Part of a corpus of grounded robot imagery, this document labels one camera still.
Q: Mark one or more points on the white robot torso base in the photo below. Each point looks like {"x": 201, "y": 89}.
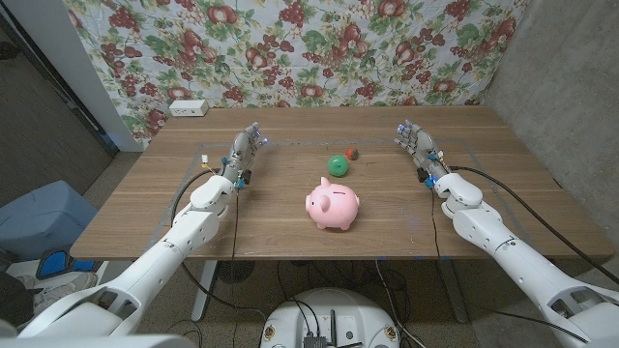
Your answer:
{"x": 348, "y": 309}

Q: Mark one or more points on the blue grey plastic bin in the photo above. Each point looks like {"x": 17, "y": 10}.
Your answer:
{"x": 43, "y": 217}

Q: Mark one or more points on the blue black pad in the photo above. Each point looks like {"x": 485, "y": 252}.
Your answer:
{"x": 53, "y": 263}

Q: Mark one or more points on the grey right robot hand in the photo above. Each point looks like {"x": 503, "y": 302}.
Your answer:
{"x": 421, "y": 145}

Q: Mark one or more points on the black antenna stick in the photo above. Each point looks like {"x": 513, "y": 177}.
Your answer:
{"x": 333, "y": 326}

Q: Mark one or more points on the black bag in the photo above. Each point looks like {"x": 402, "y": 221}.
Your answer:
{"x": 14, "y": 299}

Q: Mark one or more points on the small red brown ball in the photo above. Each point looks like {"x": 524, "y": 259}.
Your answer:
{"x": 352, "y": 154}

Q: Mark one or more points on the green ball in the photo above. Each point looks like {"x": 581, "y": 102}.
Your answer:
{"x": 337, "y": 165}

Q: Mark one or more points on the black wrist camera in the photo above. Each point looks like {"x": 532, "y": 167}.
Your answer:
{"x": 246, "y": 177}
{"x": 422, "y": 174}

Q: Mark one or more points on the white metal table leg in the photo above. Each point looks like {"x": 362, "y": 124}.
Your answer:
{"x": 203, "y": 295}

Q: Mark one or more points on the black round floor fan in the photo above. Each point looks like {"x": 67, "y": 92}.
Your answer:
{"x": 234, "y": 270}

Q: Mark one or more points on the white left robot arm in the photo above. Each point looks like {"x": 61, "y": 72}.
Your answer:
{"x": 159, "y": 256}

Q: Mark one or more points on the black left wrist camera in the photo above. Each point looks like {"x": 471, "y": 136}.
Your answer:
{"x": 246, "y": 177}

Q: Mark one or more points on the fruit print backdrop cloth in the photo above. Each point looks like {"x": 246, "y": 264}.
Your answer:
{"x": 300, "y": 48}

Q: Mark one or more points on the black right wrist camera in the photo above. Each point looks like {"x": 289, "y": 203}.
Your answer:
{"x": 422, "y": 174}

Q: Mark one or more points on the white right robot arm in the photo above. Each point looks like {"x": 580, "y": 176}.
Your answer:
{"x": 508, "y": 251}

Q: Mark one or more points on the white power strip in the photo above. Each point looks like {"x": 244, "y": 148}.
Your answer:
{"x": 188, "y": 108}

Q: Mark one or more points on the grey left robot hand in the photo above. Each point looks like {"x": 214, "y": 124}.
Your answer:
{"x": 242, "y": 152}

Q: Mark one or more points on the pink plastic piggy bank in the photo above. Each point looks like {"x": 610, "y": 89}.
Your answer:
{"x": 333, "y": 205}

